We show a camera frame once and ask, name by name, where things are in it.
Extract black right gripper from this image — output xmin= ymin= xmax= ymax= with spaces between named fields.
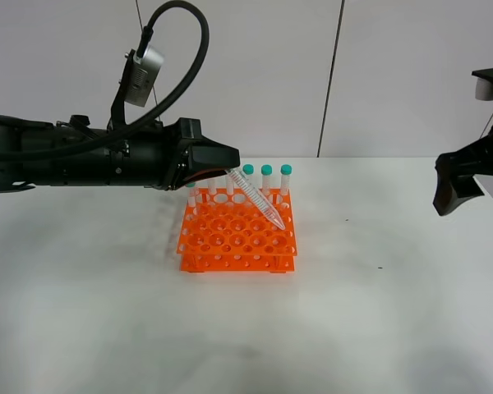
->
xmin=433 ymin=137 xmax=493 ymax=217

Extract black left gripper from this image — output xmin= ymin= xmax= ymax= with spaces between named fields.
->
xmin=108 ymin=118 xmax=240 ymax=190

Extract teal-capped test tube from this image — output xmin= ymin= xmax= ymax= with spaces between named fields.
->
xmin=226 ymin=169 xmax=285 ymax=230

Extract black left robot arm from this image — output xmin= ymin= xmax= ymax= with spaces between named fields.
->
xmin=0 ymin=115 xmax=240 ymax=193

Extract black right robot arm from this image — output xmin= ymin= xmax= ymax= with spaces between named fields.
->
xmin=433 ymin=125 xmax=493 ymax=217

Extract second row left tube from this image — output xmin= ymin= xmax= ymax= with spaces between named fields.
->
xmin=187 ymin=182 xmax=198 ymax=208

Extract orange test tube rack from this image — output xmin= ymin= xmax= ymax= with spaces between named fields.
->
xmin=177 ymin=187 xmax=297 ymax=273

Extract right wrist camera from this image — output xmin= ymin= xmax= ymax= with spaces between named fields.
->
xmin=472 ymin=68 xmax=493 ymax=101

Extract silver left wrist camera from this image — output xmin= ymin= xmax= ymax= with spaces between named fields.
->
xmin=124 ymin=44 xmax=164 ymax=108

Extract black camera cable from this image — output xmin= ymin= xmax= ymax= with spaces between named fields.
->
xmin=81 ymin=0 xmax=211 ymax=143

